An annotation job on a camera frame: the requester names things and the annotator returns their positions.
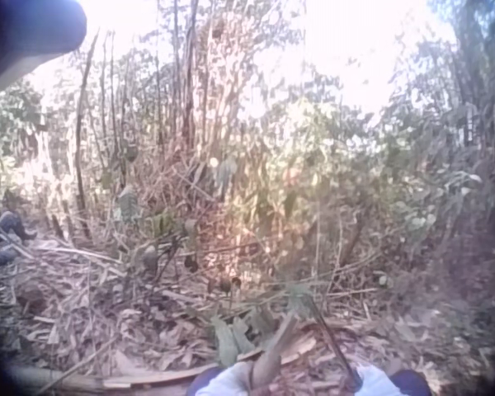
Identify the long split bamboo pole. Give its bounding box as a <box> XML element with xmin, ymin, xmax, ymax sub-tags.
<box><xmin>7</xmin><ymin>336</ymin><xmax>318</xmax><ymax>393</ymax></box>

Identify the person's right hand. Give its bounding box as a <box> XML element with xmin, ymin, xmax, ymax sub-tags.
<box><xmin>342</xmin><ymin>365</ymin><xmax>398</xmax><ymax>396</ymax></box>

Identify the green broad-leaved plant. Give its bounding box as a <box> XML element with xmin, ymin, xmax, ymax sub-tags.
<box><xmin>209</xmin><ymin>307</ymin><xmax>278</xmax><ymax>369</ymax></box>

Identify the tan bamboo piece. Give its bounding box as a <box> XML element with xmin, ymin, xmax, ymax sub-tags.
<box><xmin>249</xmin><ymin>313</ymin><xmax>300</xmax><ymax>391</ymax></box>

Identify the person's left hand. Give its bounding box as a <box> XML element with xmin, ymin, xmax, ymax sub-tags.
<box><xmin>195</xmin><ymin>361</ymin><xmax>273</xmax><ymax>396</ymax></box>

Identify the bamboo thicket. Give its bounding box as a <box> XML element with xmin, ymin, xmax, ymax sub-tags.
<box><xmin>0</xmin><ymin>0</ymin><xmax>495</xmax><ymax>290</ymax></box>

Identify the dark long-bladed knife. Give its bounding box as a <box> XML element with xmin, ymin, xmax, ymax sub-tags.
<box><xmin>311</xmin><ymin>303</ymin><xmax>363</xmax><ymax>393</ymax></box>

